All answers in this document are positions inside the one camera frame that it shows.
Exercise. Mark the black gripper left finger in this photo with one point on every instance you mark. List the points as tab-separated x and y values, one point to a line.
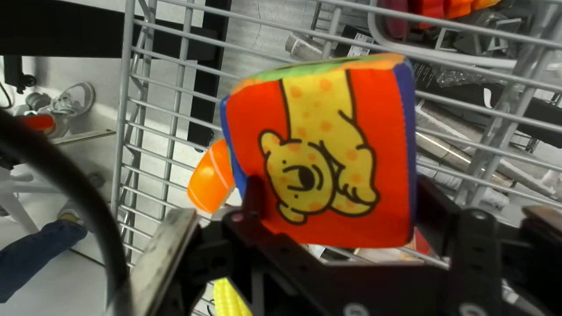
254	197

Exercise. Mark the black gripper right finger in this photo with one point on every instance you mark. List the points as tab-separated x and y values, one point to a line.
436	217

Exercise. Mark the wire mesh shelf basket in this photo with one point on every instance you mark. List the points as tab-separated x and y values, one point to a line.
487	94

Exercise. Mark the orange plastic cup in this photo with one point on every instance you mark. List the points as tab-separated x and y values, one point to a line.
211	182

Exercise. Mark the colourful plush bear cube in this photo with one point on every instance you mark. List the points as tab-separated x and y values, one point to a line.
334	145

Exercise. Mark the rainbow stacking ring toy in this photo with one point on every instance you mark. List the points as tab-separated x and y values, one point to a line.
443	10

